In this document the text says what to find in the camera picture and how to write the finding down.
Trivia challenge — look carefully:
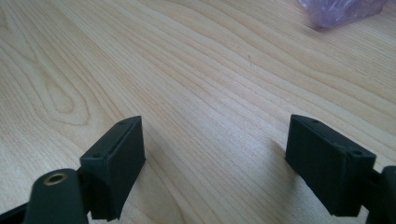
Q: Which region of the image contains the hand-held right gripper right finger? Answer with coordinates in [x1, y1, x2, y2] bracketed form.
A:
[284, 114, 377, 217]

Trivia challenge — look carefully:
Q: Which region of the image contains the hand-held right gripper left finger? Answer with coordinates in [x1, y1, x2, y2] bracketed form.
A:
[78, 115, 147, 222]

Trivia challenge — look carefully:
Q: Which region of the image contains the purple plastic trash bag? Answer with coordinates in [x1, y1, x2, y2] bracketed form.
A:
[298, 0, 389, 30]

